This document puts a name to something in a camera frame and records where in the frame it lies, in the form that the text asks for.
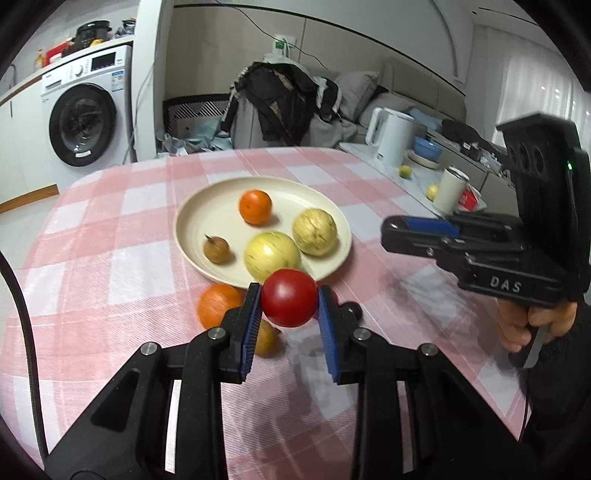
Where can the red tomato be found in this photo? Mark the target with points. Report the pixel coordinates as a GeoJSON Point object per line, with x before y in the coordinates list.
{"type": "Point", "coordinates": [289, 298]}

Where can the black patterned basket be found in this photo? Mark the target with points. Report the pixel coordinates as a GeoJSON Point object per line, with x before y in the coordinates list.
{"type": "Point", "coordinates": [182, 114]}

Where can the small green lime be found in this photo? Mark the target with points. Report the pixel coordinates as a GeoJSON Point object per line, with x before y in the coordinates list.
{"type": "Point", "coordinates": [405, 171]}

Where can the small yellow fruit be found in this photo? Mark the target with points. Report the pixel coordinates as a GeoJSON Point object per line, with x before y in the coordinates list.
{"type": "Point", "coordinates": [432, 192]}

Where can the white electric kettle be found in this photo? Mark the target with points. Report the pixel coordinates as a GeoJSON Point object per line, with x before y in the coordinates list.
{"type": "Point", "coordinates": [389, 134]}

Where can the black cooker pot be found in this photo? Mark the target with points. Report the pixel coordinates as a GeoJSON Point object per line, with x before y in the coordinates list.
{"type": "Point", "coordinates": [91, 31]}

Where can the brown longan on table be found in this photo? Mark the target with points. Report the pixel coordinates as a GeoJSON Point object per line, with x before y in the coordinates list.
{"type": "Point", "coordinates": [268, 341]}

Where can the wrinkled yellow passion fruit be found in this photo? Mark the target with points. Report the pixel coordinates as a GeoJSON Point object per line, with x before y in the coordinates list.
{"type": "Point", "coordinates": [314, 232]}

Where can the orange on table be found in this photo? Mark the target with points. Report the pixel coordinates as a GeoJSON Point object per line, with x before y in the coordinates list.
{"type": "Point", "coordinates": [214, 302]}

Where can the orange in plate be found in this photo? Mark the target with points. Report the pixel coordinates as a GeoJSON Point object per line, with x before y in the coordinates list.
{"type": "Point", "coordinates": [255, 207]}

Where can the white washing machine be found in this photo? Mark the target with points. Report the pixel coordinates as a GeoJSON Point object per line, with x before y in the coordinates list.
{"type": "Point", "coordinates": [87, 112]}

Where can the brown longan with stem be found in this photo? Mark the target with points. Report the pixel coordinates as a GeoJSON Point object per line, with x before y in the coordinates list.
{"type": "Point", "coordinates": [216, 249]}

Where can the right hand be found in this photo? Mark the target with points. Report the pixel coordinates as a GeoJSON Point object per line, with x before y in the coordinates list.
{"type": "Point", "coordinates": [514, 322]}

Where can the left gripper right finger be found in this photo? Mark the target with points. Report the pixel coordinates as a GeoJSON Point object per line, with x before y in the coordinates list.
{"type": "Point", "coordinates": [417, 416]}

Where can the smooth yellow spotted fruit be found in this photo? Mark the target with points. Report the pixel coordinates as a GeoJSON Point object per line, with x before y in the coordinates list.
{"type": "Point", "coordinates": [268, 252]}

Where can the dark purple plum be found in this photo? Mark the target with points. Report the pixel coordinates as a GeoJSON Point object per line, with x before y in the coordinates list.
{"type": "Point", "coordinates": [354, 309]}

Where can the blue bowl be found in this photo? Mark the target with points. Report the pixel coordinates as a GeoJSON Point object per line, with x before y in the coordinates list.
{"type": "Point", "coordinates": [427, 149]}

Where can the white cup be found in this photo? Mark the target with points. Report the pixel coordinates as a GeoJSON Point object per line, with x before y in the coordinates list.
{"type": "Point", "coordinates": [453, 184]}

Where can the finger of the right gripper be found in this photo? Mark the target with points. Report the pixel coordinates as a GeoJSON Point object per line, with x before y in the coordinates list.
{"type": "Point", "coordinates": [430, 238]}

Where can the grey pillow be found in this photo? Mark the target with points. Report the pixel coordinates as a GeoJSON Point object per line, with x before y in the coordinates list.
{"type": "Point", "coordinates": [356, 88]}

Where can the pink checkered tablecloth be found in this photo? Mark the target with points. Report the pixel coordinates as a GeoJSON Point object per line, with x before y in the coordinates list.
{"type": "Point", "coordinates": [103, 276]}

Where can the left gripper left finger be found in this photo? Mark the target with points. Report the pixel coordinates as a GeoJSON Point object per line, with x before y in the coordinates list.
{"type": "Point", "coordinates": [160, 415]}

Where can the pile of dark clothes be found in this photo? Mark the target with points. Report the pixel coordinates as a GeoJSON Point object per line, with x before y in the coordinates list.
{"type": "Point", "coordinates": [285, 97]}

